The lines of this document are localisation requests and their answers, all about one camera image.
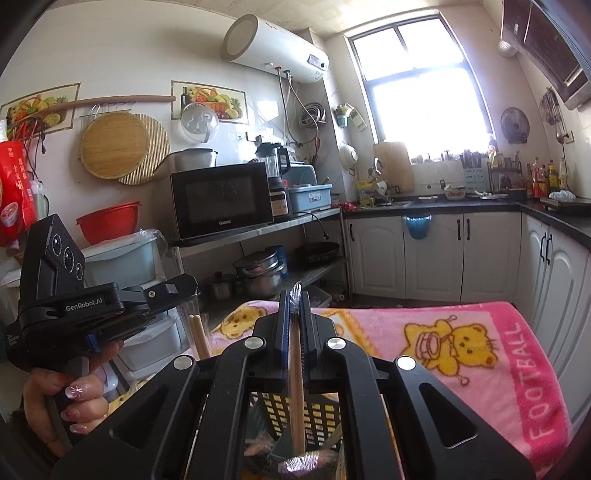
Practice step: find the pink printed blanket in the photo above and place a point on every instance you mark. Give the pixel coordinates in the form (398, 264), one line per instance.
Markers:
(485, 392)

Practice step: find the row of sauce bottles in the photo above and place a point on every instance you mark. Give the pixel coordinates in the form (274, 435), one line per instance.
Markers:
(549, 177)

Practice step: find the wooden cutting board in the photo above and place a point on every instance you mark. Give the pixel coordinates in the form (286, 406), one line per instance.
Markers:
(392, 161)

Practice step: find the pale plastic storage drawers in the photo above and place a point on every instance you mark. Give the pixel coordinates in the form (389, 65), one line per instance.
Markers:
(122, 265)

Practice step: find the black microwave oven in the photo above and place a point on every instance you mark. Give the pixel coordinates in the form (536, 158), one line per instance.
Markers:
(221, 198)

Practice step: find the wooden chopstick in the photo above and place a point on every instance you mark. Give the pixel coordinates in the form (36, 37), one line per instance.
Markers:
(295, 369)
(194, 337)
(332, 438)
(204, 337)

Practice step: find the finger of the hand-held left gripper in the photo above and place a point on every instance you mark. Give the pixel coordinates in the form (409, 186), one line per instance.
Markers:
(161, 293)

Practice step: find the green wall holder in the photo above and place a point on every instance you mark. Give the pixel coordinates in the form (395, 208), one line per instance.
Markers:
(342, 117)

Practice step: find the black frying pan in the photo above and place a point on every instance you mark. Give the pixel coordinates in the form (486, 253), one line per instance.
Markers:
(318, 253)

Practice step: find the kitchen window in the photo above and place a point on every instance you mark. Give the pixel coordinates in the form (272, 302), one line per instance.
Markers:
(415, 92)

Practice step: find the small steel pot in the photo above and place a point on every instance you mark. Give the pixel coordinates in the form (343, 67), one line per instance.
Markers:
(220, 287)

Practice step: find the black blender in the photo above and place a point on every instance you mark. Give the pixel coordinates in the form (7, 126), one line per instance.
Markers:
(272, 161)

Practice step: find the red plastic bag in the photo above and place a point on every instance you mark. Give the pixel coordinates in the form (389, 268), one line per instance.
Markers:
(14, 194)

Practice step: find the red plastic basin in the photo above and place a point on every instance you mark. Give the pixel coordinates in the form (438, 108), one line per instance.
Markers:
(108, 221)

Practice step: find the blue hanging bin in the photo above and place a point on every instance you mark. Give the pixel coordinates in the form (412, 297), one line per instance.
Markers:
(418, 227)

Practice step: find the white water heater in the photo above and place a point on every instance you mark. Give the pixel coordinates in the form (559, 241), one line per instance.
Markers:
(272, 46)

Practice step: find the person's left hand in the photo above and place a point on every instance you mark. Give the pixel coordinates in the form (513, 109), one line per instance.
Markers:
(39, 397)

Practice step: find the hanging kitchen utensils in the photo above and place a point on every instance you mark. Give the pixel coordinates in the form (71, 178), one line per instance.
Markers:
(551, 110)

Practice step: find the steel shelf rack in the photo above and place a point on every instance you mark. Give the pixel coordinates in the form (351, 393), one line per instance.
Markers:
(286, 224)

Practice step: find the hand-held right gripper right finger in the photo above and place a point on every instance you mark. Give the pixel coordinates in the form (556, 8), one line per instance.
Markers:
(305, 341)

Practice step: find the round bamboo board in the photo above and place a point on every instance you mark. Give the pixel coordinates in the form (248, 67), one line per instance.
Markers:
(113, 145)

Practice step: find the grey plastic utensil basket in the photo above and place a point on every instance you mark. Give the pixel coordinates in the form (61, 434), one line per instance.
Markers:
(258, 406)

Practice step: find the fruit wall poster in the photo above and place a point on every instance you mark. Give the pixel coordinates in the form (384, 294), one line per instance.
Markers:
(41, 108)
(212, 94)

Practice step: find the long wooden rolling pin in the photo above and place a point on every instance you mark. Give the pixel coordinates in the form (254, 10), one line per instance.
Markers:
(129, 98)

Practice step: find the glass pot lid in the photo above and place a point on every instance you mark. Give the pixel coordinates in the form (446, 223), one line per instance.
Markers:
(198, 122)

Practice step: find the dark range hood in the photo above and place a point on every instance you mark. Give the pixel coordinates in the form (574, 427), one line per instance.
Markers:
(549, 50)

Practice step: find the grey-blue dish tub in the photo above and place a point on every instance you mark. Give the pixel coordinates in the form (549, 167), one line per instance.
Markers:
(309, 198)

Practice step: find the round ribbed bamboo mat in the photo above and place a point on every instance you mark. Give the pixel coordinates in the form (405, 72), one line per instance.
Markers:
(159, 138)

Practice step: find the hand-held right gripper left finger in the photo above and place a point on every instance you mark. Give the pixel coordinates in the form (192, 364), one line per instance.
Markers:
(286, 332)

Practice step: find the knife holder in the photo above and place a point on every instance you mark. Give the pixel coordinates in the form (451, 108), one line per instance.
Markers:
(475, 177)

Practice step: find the bowl of food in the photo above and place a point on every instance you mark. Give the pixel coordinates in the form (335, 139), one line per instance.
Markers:
(455, 194)

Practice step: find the white kitchen cabinets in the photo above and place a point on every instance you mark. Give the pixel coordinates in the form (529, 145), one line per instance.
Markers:
(489, 258)

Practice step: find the stacked steel pots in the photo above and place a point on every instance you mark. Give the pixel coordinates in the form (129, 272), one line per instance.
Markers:
(258, 277)

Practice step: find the round wall fan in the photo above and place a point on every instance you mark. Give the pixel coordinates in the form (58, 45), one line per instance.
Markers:
(515, 123)

